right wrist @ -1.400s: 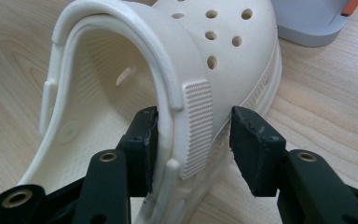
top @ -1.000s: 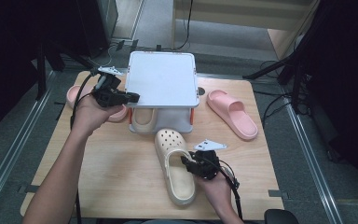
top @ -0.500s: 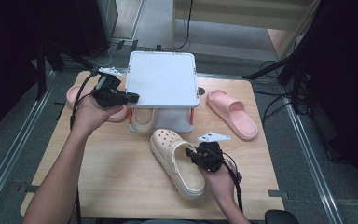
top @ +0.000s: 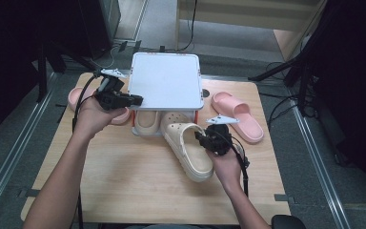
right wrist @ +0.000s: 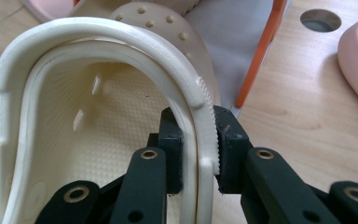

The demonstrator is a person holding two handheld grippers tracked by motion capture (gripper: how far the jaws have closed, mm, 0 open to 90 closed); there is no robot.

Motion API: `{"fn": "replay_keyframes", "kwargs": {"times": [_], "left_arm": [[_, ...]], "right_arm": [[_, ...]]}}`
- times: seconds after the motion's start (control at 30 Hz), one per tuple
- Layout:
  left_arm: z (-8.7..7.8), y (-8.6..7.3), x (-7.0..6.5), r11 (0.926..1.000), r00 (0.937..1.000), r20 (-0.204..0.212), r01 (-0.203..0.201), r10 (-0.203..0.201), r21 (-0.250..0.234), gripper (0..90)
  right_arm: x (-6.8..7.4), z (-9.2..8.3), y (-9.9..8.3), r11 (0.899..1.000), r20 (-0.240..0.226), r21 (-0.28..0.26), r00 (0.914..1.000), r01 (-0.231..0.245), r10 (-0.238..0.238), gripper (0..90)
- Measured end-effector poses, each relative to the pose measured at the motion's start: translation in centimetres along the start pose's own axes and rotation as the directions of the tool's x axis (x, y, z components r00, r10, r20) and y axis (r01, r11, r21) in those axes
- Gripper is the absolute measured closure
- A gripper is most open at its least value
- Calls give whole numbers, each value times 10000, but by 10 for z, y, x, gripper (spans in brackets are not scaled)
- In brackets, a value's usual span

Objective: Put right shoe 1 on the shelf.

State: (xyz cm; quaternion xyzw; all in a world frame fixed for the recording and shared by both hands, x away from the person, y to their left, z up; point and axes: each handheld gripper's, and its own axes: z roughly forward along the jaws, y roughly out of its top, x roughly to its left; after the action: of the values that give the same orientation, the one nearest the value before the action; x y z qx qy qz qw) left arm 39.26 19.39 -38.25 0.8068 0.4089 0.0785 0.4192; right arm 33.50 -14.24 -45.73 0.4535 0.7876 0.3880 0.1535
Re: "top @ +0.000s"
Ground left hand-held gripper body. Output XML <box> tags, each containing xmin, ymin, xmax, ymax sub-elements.
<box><xmin>93</xmin><ymin>68</ymin><xmax>131</xmax><ymax>112</ymax></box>

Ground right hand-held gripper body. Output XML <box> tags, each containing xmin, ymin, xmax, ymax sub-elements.
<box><xmin>203</xmin><ymin>114</ymin><xmax>240</xmax><ymax>156</ymax></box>

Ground beige clog shoe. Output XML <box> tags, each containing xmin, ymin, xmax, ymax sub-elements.
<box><xmin>160</xmin><ymin>111</ymin><xmax>215</xmax><ymax>183</ymax></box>
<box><xmin>133</xmin><ymin>109</ymin><xmax>163</xmax><ymax>136</ymax></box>

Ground pink slipper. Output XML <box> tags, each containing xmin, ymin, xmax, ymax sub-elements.
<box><xmin>211</xmin><ymin>91</ymin><xmax>265</xmax><ymax>144</ymax></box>
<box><xmin>67</xmin><ymin>87</ymin><xmax>132</xmax><ymax>126</ymax></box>

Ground white two-tier shoe rack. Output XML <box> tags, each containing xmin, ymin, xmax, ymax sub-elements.
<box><xmin>125</xmin><ymin>52</ymin><xmax>205</xmax><ymax>137</ymax></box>

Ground person's left hand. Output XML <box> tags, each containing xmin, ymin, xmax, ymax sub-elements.
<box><xmin>72</xmin><ymin>95</ymin><xmax>129</xmax><ymax>140</ymax></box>

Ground person's right hand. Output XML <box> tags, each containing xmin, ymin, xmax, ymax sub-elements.
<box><xmin>206</xmin><ymin>147</ymin><xmax>246</xmax><ymax>193</ymax></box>

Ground black metal stand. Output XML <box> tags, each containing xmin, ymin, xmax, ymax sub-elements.
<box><xmin>35</xmin><ymin>31</ymin><xmax>107</xmax><ymax>103</ymax></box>

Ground dark cabinet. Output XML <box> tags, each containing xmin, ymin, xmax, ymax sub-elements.
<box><xmin>75</xmin><ymin>0</ymin><xmax>122</xmax><ymax>60</ymax></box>

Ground black tape strip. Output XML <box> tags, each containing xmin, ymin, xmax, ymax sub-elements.
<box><xmin>16</xmin><ymin>188</ymin><xmax>42</xmax><ymax>198</ymax></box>
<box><xmin>274</xmin><ymin>193</ymin><xmax>297</xmax><ymax>205</ymax></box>

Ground black tripod stand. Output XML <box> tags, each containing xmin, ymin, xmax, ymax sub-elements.
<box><xmin>247</xmin><ymin>52</ymin><xmax>319</xmax><ymax>117</ymax></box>

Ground black chair armrest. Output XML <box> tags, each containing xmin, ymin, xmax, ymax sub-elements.
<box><xmin>271</xmin><ymin>214</ymin><xmax>308</xmax><ymax>229</ymax></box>

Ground black curtain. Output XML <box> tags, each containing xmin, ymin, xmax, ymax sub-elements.
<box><xmin>311</xmin><ymin>0</ymin><xmax>366</xmax><ymax>206</ymax></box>
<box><xmin>0</xmin><ymin>0</ymin><xmax>49</xmax><ymax>146</ymax></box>

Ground beige wooden furniture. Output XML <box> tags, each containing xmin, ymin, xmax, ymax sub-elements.
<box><xmin>174</xmin><ymin>0</ymin><xmax>327</xmax><ymax>61</ymax></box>

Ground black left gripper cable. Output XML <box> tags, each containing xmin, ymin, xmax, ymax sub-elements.
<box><xmin>71</xmin><ymin>73</ymin><xmax>102</xmax><ymax>229</ymax></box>

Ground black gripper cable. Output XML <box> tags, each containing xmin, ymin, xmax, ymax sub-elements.
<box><xmin>223</xmin><ymin>133</ymin><xmax>251</xmax><ymax>198</ymax></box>
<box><xmin>71</xmin><ymin>73</ymin><xmax>102</xmax><ymax>229</ymax></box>

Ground white floor cable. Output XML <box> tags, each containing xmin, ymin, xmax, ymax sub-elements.
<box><xmin>90</xmin><ymin>46</ymin><xmax>122</xmax><ymax>70</ymax></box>

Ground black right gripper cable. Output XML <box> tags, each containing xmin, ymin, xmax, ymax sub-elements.
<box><xmin>223</xmin><ymin>133</ymin><xmax>251</xmax><ymax>198</ymax></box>

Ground black floor cables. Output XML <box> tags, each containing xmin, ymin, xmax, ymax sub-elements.
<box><xmin>259</xmin><ymin>61</ymin><xmax>303</xmax><ymax>128</ymax></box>

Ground black hanging cable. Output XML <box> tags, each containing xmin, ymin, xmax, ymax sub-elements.
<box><xmin>177</xmin><ymin>0</ymin><xmax>198</xmax><ymax>52</ymax></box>

